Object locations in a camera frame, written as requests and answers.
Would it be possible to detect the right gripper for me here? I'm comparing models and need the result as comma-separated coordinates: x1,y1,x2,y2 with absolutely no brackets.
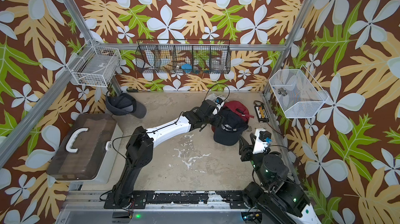
239,134,273,189

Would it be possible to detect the brown lidded storage box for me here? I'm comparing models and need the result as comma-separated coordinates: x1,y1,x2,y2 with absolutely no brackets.
46,113,123,184

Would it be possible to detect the white wire basket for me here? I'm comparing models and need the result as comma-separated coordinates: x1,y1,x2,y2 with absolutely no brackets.
68,40,121,87

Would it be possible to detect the white mesh basket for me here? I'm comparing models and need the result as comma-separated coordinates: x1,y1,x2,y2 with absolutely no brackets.
269,66,329,119

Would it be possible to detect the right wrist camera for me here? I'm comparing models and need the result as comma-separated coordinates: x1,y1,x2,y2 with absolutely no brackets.
253,128,272,155

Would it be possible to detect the maroon baseball cap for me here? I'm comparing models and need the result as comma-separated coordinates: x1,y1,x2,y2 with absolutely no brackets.
223,101,254,123

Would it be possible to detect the small dark object in basket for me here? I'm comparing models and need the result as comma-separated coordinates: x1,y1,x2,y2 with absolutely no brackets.
278,87,288,97

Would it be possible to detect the grey baseball cap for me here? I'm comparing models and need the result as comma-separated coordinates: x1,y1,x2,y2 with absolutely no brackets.
105,93,147,119

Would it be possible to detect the black baseball cap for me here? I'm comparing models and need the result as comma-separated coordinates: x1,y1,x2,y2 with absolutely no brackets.
213,109,249,146

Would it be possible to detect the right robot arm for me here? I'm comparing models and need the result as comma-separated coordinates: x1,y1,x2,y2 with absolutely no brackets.
239,134,321,224

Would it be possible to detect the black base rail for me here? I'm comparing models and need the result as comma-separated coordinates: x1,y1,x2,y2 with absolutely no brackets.
101,190,246,210

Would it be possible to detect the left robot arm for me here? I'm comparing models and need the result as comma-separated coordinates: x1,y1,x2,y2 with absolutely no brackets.
104,97,226,210

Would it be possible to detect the black orange device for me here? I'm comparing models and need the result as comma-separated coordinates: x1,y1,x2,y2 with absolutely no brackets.
254,104,269,123

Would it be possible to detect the black wire basket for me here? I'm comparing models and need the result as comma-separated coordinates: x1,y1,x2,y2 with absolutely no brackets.
134,39,232,74

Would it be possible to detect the blue object in basket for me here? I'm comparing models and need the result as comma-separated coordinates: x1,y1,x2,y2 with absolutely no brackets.
181,63,193,73

